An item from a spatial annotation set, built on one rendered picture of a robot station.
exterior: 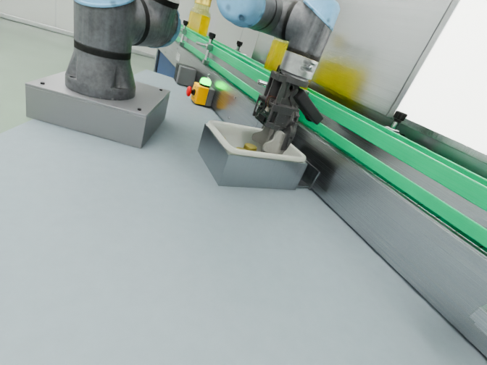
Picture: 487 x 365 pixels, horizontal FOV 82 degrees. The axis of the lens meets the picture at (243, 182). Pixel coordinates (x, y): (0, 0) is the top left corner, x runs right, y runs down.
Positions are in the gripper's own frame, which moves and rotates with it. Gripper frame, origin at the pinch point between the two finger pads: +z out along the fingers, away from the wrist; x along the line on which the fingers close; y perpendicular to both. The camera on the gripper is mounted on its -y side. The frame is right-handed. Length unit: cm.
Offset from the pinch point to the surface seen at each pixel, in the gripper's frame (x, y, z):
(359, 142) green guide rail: 11.4, -14.1, -11.5
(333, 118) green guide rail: 1.0, -13.9, -13.3
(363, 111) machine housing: -7.2, -33.2, -15.8
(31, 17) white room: -611, 121, 70
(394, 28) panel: -8.6, -30.2, -38.5
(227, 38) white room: -606, -239, -1
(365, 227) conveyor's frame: 25.2, -11.7, 2.4
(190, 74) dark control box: -80, -1, 0
